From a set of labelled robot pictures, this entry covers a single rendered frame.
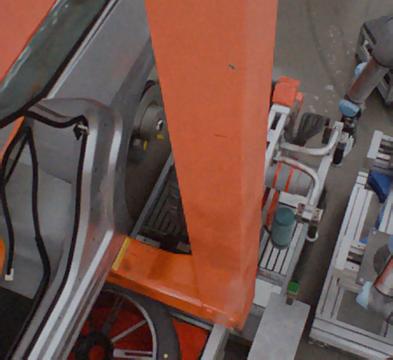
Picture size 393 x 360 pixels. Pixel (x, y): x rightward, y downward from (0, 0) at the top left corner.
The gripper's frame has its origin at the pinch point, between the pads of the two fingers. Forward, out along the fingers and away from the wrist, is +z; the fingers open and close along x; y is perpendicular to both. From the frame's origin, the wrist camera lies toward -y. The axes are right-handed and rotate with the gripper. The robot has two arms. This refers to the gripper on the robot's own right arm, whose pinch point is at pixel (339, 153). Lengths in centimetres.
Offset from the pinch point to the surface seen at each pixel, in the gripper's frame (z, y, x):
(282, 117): 10.2, 29.0, -21.6
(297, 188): 22.8, 4.7, -10.0
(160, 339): 86, -32, -43
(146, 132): 20, 6, -74
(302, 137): 8.6, 17.3, -13.9
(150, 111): 13, 9, -75
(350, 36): -133, -83, -18
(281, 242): 33.1, -26.8, -11.1
